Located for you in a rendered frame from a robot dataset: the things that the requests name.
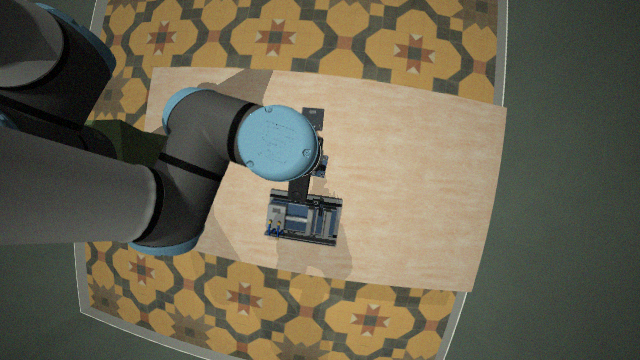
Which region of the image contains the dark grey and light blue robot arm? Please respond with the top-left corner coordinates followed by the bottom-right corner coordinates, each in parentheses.
top-left (0, 0), bottom-right (322, 256)

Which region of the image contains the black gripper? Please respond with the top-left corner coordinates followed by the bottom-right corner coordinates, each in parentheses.
top-left (315, 137), bottom-right (326, 171)

